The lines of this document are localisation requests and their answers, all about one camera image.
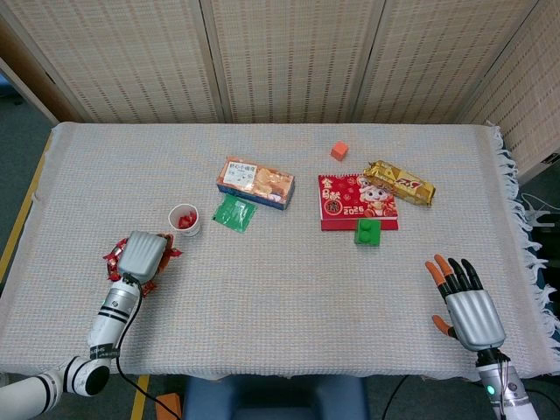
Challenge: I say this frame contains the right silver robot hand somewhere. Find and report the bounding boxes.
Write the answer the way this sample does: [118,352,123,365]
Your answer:
[424,254,508,353]

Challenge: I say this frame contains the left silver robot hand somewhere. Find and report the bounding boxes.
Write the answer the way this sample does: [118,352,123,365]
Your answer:
[115,230,170,283]

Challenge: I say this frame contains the white paper cup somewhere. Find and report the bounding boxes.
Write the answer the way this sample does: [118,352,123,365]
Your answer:
[168,203,203,238]

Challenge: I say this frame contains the green foil sachet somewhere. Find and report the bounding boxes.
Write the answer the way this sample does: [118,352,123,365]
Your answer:
[212,193,259,235]

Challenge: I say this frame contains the green toy building block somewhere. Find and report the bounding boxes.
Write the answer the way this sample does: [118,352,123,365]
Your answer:
[353,217,382,247]

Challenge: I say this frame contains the orange and blue cookie box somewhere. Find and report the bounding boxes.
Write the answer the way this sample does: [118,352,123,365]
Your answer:
[216,156,297,212]

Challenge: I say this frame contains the orange block on floor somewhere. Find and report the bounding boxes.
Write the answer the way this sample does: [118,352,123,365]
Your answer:
[155,392,183,420]

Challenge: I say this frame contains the white woven tablecloth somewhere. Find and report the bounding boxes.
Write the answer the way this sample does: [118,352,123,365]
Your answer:
[0,120,560,382]

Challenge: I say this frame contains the gold biscuit packet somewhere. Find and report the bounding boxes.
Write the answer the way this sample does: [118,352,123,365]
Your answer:
[361,159,438,209]

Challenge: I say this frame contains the red desk calendar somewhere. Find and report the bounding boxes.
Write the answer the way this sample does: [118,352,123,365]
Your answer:
[317,172,400,232]

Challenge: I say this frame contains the woven rattan screen panel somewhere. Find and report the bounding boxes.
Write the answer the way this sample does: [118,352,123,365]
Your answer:
[352,0,540,124]
[199,0,387,124]
[0,0,227,124]
[457,0,560,185]

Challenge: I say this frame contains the blue padded chair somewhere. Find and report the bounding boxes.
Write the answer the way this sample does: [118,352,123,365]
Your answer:
[182,374,371,420]

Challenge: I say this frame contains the thin black wrist wires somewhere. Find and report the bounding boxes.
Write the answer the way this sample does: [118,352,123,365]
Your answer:
[489,352,515,420]

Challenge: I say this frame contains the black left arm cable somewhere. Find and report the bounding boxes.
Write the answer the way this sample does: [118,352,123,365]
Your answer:
[115,273,183,420]

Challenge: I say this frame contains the black floor cable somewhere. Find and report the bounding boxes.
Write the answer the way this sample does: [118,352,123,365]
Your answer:
[381,374,410,420]

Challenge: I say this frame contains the white clamp with cable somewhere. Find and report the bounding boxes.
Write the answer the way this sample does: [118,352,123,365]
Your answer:
[518,192,553,231]

